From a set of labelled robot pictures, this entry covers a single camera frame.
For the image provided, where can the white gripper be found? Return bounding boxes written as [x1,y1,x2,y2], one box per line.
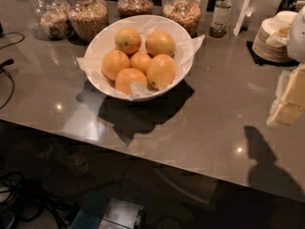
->
[267,6,305,127]

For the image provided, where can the white paper bowl liner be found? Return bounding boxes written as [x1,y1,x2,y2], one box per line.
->
[76,17,206,101]

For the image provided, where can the white ceramic bowl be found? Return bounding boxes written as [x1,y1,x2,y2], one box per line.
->
[84,14,193,102]

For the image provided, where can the black mat under plates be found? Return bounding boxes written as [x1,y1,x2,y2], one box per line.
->
[246,41,298,67]

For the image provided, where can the stack of white plates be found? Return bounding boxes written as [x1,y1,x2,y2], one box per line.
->
[252,10,296,63]

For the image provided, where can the white card stand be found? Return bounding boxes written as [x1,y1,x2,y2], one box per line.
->
[234,0,252,36]

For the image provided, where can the glass jar of cereal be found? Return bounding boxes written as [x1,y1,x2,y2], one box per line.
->
[162,0,201,36]

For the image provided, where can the small orange in middle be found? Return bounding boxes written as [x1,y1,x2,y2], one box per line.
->
[130,52,152,73]

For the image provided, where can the glass jar of granola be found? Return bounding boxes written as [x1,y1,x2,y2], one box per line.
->
[117,0,153,18]

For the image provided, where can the glass jar of nuts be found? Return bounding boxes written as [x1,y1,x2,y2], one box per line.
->
[69,0,109,43]

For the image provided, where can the metal box on floor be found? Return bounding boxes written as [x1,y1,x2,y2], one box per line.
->
[69,192,144,229]

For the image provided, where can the glass jar far left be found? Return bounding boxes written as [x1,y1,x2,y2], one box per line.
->
[32,0,74,40]

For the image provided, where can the black cable on table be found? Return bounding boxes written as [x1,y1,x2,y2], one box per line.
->
[0,31,26,51]

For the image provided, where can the black plug with cable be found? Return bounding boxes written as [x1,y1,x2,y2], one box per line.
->
[0,59,15,109]

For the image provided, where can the black cables on floor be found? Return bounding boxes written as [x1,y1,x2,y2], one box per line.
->
[0,156,80,229]

